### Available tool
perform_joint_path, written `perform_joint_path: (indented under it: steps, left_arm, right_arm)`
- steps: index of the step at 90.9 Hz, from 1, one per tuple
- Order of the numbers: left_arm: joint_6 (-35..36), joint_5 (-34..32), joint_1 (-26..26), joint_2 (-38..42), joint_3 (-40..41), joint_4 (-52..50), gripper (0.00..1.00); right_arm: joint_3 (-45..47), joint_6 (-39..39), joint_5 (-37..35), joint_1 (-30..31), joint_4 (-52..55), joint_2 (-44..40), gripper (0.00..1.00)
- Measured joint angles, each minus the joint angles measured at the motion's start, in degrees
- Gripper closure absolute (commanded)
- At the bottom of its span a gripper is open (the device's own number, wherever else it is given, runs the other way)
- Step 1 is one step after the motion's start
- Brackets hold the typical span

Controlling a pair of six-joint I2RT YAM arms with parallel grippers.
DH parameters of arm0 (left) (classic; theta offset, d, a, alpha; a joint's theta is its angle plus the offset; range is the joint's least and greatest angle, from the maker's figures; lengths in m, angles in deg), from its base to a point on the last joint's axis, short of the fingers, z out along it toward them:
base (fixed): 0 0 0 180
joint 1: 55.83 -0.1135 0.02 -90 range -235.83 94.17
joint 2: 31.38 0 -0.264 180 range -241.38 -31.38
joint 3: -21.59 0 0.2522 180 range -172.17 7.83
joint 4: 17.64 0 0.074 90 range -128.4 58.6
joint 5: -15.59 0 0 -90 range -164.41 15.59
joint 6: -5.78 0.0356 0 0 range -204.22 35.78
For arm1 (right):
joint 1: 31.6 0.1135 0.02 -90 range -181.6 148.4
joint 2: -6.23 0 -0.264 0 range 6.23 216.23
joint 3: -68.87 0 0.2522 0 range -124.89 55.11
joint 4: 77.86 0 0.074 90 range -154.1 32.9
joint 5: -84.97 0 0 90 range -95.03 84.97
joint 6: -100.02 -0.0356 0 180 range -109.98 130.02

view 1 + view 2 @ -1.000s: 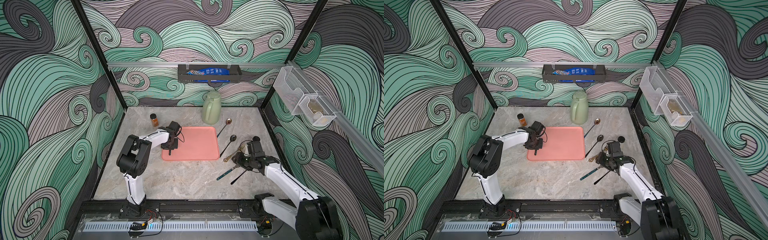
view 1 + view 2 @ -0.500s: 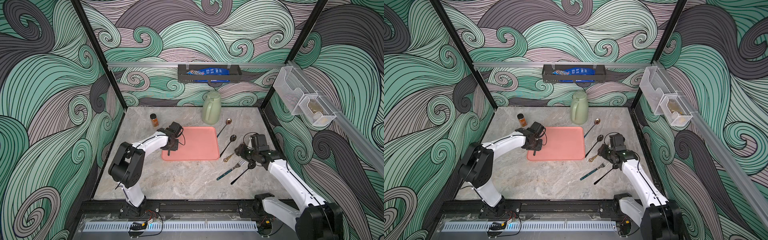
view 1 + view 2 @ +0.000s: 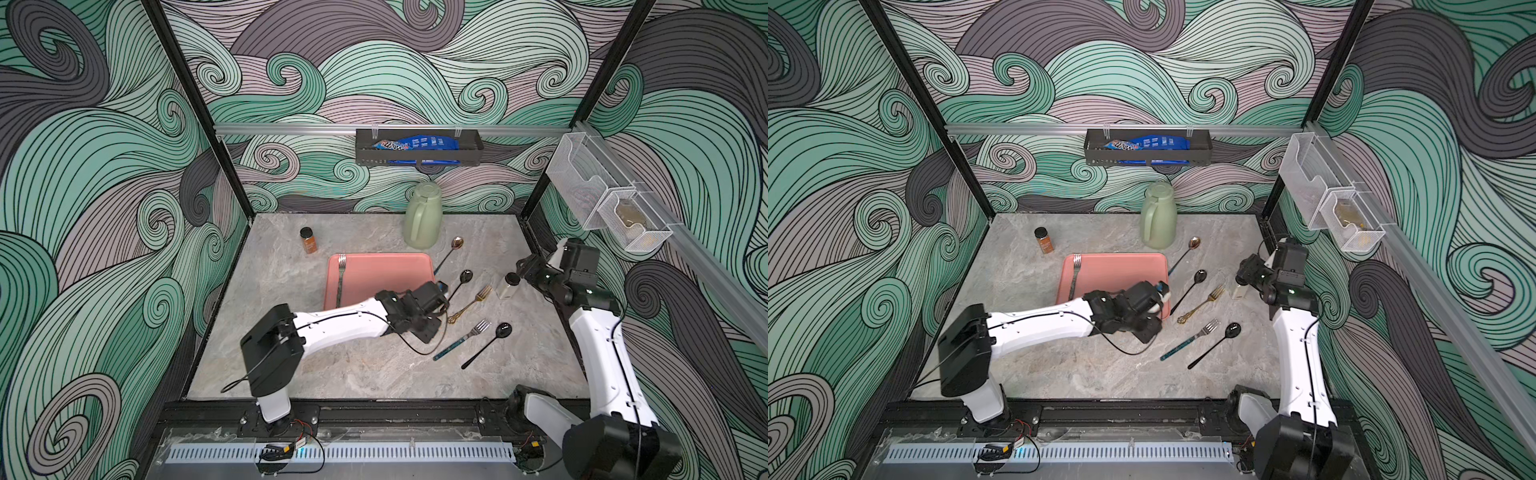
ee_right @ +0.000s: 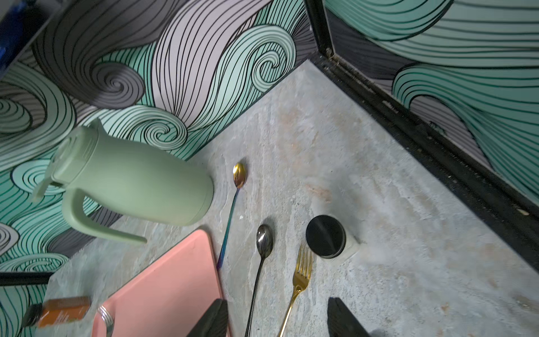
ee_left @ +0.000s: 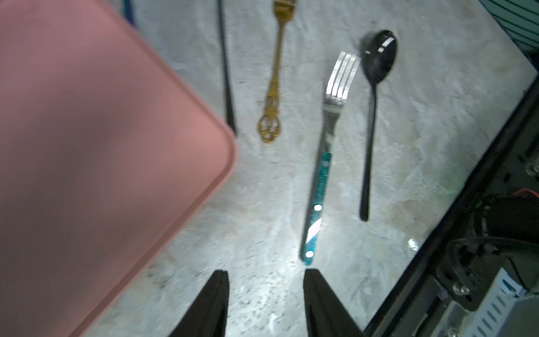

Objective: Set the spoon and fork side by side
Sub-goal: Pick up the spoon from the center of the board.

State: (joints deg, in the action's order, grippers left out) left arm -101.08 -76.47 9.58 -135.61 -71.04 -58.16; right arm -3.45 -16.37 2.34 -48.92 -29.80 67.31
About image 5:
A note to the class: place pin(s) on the black spoon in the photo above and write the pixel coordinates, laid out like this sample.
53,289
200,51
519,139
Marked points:
378,60
229,108

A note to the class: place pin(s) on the gold ornate fork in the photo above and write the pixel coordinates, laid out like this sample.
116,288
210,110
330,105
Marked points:
269,126

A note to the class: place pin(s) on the white perforated cable duct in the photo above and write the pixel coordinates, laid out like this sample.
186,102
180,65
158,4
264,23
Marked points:
506,310

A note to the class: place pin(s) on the rainbow iridescent spoon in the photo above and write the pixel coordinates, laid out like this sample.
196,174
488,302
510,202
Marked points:
128,12

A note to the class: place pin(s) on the silver fork teal handle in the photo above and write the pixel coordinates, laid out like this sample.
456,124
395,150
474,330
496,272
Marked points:
335,97

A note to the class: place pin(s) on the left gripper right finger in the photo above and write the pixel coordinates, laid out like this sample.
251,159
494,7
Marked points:
325,314

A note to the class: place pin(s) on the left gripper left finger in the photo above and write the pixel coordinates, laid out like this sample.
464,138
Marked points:
207,316

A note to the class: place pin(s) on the pink plastic tray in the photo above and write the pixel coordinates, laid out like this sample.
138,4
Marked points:
106,153

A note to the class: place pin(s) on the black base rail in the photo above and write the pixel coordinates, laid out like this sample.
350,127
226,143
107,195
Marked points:
501,168

